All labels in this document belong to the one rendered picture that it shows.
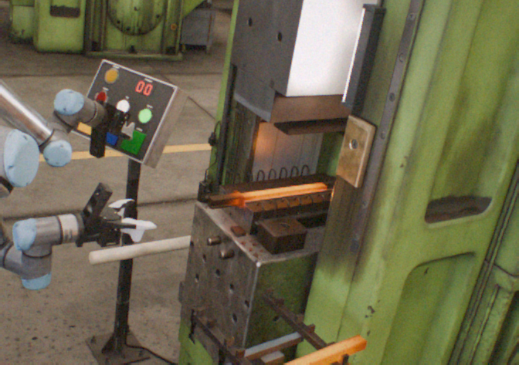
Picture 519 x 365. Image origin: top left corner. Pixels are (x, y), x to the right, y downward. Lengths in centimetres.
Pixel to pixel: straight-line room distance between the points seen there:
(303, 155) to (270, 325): 63
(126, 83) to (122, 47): 443
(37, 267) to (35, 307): 138
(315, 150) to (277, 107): 55
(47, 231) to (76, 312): 142
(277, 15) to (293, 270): 72
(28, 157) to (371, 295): 94
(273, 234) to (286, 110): 35
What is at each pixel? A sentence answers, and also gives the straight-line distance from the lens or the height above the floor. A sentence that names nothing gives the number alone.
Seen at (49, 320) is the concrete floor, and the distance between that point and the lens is 315.
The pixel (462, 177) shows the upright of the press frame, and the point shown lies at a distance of 197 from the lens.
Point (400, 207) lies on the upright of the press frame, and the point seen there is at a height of 120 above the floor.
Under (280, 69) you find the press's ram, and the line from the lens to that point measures 185.
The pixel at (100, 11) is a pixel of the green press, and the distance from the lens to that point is 672.
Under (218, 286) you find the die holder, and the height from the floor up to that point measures 73.
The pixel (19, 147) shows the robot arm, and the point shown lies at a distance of 154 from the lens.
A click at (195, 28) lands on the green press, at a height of 24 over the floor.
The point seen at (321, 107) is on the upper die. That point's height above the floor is 131.
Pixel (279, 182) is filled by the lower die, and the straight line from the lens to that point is 225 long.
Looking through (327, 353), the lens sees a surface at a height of 93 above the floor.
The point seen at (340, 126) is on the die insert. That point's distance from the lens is 212.
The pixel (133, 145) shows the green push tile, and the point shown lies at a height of 100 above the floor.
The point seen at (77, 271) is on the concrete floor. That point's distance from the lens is 346.
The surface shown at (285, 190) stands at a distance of 214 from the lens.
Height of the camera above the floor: 191
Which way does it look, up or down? 24 degrees down
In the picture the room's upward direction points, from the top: 10 degrees clockwise
